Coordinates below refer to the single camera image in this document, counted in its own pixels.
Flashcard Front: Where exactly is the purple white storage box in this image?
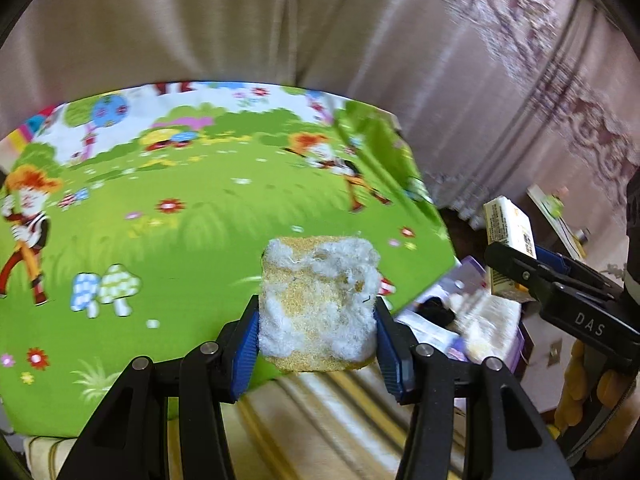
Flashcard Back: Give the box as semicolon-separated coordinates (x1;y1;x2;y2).
395;257;524;370

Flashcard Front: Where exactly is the green small toy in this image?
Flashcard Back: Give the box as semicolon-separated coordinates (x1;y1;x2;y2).
544;186;568;219

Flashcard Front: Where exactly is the white side table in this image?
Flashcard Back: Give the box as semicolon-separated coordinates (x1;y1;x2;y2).
523;184;586;262

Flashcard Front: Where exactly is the yellow white scrub sponge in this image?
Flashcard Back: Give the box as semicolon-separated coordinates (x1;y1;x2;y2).
258;236;382;373

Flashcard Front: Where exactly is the striped beige blanket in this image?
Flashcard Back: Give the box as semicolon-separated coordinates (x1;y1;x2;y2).
19;364;471;480

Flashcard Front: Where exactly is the white orange tissue pack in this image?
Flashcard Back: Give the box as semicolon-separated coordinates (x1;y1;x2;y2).
484;196;537;304

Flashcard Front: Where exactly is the green cartoon print cloth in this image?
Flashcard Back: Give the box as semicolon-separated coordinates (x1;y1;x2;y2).
1;81;456;437

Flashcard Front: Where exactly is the person's right hand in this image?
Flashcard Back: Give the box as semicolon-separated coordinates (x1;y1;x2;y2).
552;339;637;461

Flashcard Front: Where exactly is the white fluffy mitten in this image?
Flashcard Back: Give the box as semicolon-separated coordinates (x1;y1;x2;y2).
446;288;521;363

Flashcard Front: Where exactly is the beige satin curtain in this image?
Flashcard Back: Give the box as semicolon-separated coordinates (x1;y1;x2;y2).
1;0;639;269

